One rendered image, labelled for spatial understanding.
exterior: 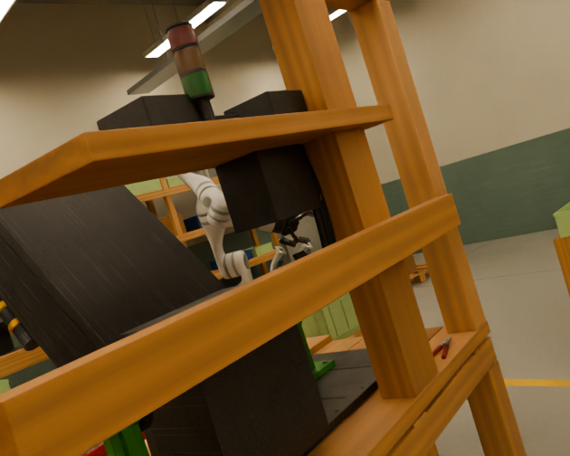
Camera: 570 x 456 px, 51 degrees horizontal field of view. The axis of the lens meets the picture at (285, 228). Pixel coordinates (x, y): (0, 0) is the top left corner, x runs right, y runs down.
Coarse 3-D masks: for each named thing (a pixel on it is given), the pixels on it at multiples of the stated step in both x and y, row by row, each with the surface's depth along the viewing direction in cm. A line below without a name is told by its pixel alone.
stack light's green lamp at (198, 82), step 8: (192, 72) 103; (200, 72) 103; (184, 80) 103; (192, 80) 103; (200, 80) 103; (208, 80) 104; (184, 88) 104; (192, 88) 103; (200, 88) 103; (208, 88) 104; (192, 96) 103; (200, 96) 103; (208, 96) 104
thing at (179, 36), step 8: (176, 24) 102; (184, 24) 103; (192, 24) 105; (168, 32) 103; (176, 32) 102; (184, 32) 103; (192, 32) 104; (168, 40) 104; (176, 40) 103; (184, 40) 102; (192, 40) 103; (176, 48) 103
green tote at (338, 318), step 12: (336, 300) 240; (348, 300) 246; (324, 312) 235; (336, 312) 240; (348, 312) 245; (312, 324) 239; (324, 324) 235; (336, 324) 238; (348, 324) 243; (312, 336) 241; (336, 336) 237; (348, 336) 242
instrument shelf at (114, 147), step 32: (128, 128) 80; (160, 128) 84; (192, 128) 89; (224, 128) 95; (256, 128) 102; (288, 128) 109; (320, 128) 118; (64, 160) 77; (96, 160) 75; (128, 160) 82; (160, 160) 91; (192, 160) 103; (224, 160) 120; (0, 192) 88; (32, 192) 84; (64, 192) 93
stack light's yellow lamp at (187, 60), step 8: (184, 48) 103; (192, 48) 103; (176, 56) 103; (184, 56) 103; (192, 56) 103; (200, 56) 104; (176, 64) 104; (184, 64) 103; (192, 64) 103; (200, 64) 103; (184, 72) 103
